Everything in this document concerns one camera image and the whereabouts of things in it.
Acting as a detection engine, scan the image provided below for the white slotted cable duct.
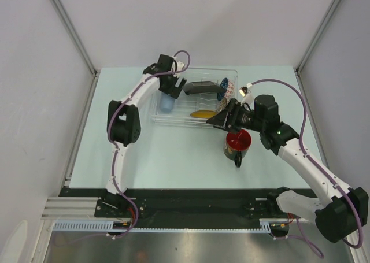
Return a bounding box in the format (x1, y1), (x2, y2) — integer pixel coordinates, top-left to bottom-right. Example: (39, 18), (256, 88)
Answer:
(53, 218), (290, 235)

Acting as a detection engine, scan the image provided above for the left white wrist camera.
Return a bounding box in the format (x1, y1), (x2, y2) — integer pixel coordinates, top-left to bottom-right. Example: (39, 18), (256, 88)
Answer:
(172, 60), (186, 72)

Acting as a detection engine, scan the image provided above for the white wire dish rack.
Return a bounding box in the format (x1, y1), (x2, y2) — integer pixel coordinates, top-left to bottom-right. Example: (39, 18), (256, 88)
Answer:
(150, 68), (238, 128)

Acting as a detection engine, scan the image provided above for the dark green red-rimmed mug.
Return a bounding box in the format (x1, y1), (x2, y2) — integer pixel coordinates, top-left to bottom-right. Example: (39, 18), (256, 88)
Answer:
(223, 129), (252, 168)

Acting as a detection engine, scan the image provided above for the blue patterned bowl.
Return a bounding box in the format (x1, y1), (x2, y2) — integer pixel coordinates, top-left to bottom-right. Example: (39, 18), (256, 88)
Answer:
(217, 77), (235, 102)

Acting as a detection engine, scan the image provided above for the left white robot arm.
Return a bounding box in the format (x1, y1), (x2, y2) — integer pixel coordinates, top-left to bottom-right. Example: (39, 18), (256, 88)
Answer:
(106, 50), (191, 217)

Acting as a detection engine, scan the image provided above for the black square floral plate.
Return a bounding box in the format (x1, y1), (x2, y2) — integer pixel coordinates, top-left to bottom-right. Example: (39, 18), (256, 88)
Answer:
(183, 81), (225, 95)

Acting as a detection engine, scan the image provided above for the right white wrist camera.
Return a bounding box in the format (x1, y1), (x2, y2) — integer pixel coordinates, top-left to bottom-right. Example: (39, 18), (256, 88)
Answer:
(239, 83), (254, 105)

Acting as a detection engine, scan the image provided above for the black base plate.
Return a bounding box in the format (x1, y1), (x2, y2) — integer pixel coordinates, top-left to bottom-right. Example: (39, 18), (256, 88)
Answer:
(57, 188), (319, 229)

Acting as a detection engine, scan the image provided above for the brown white patterned bowl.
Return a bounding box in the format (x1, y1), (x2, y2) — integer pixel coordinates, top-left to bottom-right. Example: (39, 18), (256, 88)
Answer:
(217, 97), (230, 113)

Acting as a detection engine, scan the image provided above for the light blue cup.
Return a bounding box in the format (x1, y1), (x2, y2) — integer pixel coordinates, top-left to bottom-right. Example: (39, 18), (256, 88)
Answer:
(159, 93), (176, 113)

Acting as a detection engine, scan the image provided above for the yellow round patterned plate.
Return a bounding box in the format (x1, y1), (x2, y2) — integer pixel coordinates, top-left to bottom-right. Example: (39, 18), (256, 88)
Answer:
(190, 110), (217, 119)

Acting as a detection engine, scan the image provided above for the aluminium frame rail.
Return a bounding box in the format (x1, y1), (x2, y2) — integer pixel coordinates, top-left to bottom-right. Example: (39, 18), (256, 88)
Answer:
(42, 197), (98, 220)

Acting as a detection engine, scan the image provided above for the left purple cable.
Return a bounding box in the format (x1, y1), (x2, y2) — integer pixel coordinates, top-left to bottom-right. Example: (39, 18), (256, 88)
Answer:
(106, 50), (192, 240)

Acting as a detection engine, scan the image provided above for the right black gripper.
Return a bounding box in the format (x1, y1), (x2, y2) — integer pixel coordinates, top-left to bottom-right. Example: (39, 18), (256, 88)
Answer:
(206, 98), (265, 134)

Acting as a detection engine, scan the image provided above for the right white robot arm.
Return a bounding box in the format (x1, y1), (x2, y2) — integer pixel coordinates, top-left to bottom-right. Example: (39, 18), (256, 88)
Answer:
(225, 95), (369, 249)

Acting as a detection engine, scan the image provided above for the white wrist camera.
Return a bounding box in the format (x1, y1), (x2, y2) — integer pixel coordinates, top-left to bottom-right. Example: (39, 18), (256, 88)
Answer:
(239, 83), (254, 105)
(172, 60), (186, 72)

